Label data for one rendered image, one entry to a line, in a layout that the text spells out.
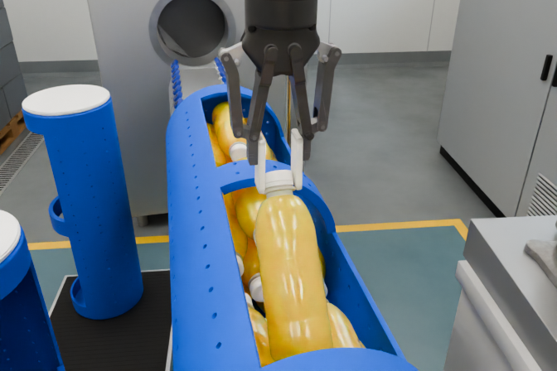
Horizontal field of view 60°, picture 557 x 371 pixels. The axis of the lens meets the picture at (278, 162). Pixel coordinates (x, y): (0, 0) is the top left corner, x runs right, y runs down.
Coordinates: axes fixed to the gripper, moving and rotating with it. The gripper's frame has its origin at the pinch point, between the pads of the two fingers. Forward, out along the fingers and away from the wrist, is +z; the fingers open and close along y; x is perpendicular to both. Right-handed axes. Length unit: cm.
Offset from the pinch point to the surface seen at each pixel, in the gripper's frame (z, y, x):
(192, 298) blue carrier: 15.4, 11.5, 4.6
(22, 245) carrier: 33, 44, -36
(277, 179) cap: 1.6, 0.4, 1.3
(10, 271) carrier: 34, 45, -30
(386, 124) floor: 133, -159, -294
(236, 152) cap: 16.4, 0.5, -35.8
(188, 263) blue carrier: 15.6, 11.7, -2.3
